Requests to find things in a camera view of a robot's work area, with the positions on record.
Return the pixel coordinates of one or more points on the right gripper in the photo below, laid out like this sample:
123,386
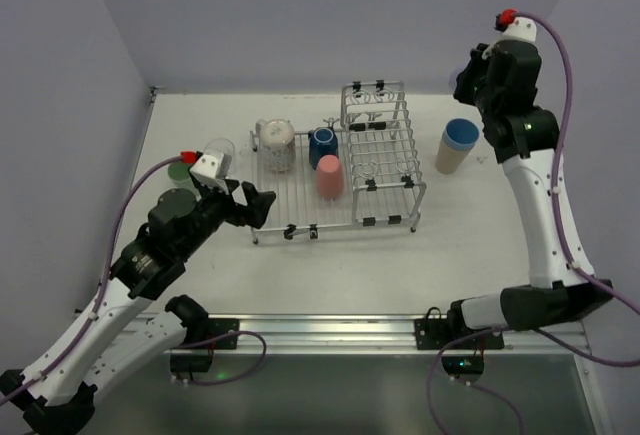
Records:
470,81

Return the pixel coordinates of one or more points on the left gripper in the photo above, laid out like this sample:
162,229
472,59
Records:
230,203

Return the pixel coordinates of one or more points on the light blue plastic cup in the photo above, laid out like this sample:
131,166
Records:
460,134

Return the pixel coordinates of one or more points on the clear plastic tumbler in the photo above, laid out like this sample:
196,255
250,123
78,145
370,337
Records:
220,155

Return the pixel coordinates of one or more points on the green plastic cup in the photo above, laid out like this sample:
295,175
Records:
179,175

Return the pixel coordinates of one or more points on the beige plastic cup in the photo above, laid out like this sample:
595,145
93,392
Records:
448,159

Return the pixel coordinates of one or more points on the pink plastic cup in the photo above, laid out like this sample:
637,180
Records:
329,181

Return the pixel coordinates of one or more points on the lavender plastic cup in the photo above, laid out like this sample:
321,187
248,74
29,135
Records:
453,78

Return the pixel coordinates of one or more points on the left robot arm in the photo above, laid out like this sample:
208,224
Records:
57,393

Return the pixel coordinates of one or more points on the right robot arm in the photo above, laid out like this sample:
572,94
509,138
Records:
500,81

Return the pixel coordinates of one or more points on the white floral ceramic mug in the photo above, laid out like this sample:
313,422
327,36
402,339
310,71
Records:
276,144

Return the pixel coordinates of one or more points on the dark blue ceramic mug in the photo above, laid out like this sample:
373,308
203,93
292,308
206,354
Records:
323,141

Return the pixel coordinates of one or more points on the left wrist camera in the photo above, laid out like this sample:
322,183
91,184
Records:
200,173

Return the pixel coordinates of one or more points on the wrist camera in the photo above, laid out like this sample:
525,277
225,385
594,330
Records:
517,34
200,173

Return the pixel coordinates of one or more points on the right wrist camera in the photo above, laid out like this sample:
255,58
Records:
517,34

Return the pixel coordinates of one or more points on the silver wire dish rack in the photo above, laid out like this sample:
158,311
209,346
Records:
357,170

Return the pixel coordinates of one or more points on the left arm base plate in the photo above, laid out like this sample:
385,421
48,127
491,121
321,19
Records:
212,328

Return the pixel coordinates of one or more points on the aluminium mounting rail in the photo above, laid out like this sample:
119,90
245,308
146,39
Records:
365,335

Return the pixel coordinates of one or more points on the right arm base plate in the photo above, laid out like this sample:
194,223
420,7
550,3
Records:
432,334

